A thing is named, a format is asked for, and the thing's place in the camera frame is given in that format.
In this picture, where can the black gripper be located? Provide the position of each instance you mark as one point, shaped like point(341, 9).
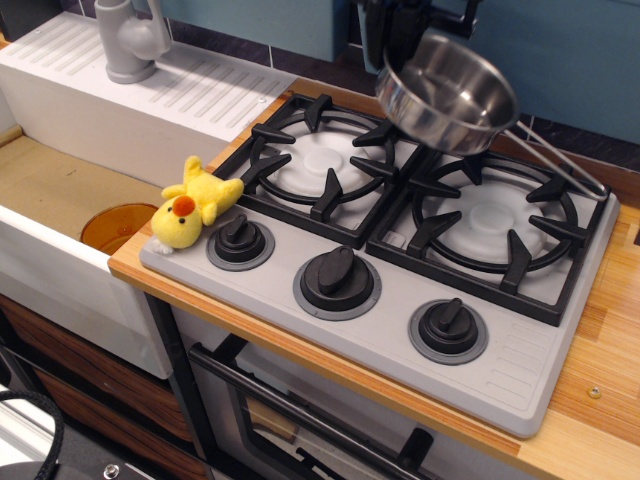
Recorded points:
point(411, 19)

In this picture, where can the stainless steel pan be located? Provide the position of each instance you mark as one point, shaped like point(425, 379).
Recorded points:
point(451, 99)

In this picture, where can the black left stove knob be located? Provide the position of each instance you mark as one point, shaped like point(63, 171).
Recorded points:
point(240, 245)

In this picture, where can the black stove knob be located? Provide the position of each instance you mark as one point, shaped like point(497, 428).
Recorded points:
point(338, 285)
point(448, 332)
point(240, 245)

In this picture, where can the black middle stove knob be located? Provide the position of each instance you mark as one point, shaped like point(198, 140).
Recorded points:
point(338, 285)

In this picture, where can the grey toy stove top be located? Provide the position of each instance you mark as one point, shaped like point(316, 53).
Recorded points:
point(509, 385)

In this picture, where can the black right stove knob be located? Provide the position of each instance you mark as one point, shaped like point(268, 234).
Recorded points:
point(448, 332)

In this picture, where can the black left burner grate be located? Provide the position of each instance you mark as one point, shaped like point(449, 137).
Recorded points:
point(317, 170)

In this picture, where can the black burner grate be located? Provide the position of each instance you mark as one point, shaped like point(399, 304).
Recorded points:
point(317, 170)
point(506, 231)

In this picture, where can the black right burner grate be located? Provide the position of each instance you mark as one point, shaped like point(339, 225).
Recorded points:
point(506, 231)

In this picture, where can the grey toy faucet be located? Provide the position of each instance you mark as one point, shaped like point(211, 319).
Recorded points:
point(131, 44)

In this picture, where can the yellow stuffed duck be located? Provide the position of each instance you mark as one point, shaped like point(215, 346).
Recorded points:
point(190, 206)

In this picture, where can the white toy sink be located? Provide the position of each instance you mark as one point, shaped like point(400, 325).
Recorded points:
point(74, 143)

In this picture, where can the orange plastic bowl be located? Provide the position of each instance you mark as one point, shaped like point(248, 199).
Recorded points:
point(110, 229)

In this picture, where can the toy oven door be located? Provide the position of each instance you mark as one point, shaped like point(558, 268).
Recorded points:
point(287, 422)

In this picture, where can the wooden drawer front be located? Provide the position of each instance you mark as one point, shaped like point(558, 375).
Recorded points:
point(131, 410)

